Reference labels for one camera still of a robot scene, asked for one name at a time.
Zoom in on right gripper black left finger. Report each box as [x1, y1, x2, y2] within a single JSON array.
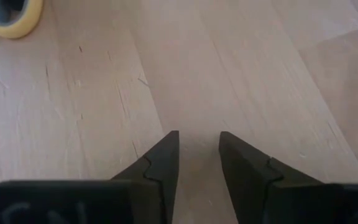
[[110, 130, 180, 224]]

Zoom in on yellow handled scissors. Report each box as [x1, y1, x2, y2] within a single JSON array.
[[0, 0, 44, 40]]

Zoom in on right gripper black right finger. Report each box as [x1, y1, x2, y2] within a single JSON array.
[[218, 131, 326, 224]]

